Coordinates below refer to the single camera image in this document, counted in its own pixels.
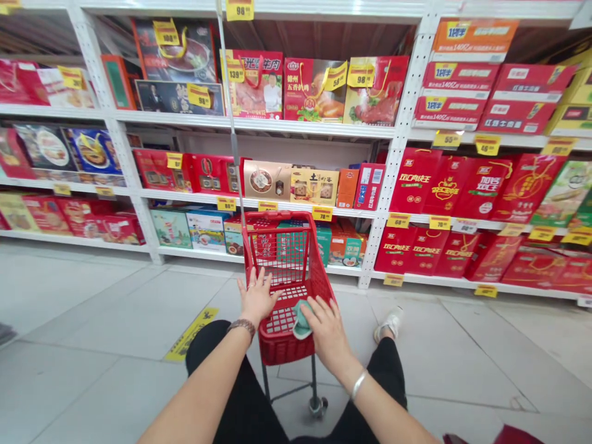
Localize white shelf with gift boxes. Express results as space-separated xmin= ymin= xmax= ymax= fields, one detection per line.
xmin=0 ymin=0 xmax=154 ymax=254
xmin=69 ymin=0 xmax=419 ymax=289

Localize dark red object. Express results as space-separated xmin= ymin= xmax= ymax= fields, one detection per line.
xmin=442 ymin=424 xmax=545 ymax=444

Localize yellow floor sticker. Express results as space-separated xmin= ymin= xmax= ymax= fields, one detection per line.
xmin=163 ymin=306 xmax=221 ymax=363

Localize person's legs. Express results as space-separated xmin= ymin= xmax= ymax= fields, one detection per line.
xmin=184 ymin=305 xmax=409 ymax=444

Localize person's right hand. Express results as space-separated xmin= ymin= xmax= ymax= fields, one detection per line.
xmin=300 ymin=295 xmax=358 ymax=378

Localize teal cleaning cloth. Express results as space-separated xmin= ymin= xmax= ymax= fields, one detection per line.
xmin=292 ymin=299 xmax=317 ymax=341

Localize red plastic shopping cart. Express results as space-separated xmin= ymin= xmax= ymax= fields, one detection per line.
xmin=242 ymin=210 xmax=339 ymax=420

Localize person's left hand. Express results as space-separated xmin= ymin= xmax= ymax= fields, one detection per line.
xmin=236 ymin=266 xmax=285 ymax=326

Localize white shelf with red cartons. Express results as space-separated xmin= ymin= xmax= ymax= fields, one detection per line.
xmin=365 ymin=0 xmax=592 ymax=310

